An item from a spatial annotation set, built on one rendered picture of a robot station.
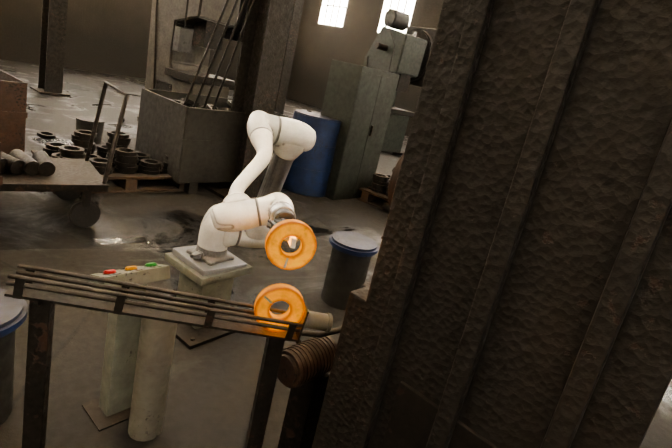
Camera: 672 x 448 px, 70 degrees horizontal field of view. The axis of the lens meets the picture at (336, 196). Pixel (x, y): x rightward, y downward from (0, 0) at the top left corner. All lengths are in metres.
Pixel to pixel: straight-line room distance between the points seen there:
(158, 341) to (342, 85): 4.00
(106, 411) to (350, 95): 3.96
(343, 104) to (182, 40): 2.41
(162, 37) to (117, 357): 5.76
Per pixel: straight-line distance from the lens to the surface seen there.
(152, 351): 1.83
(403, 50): 9.42
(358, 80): 5.19
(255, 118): 2.15
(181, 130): 4.53
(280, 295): 1.47
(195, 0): 6.80
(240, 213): 1.69
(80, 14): 13.55
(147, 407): 1.97
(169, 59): 7.12
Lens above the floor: 1.44
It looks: 15 degrees down
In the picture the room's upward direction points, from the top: 13 degrees clockwise
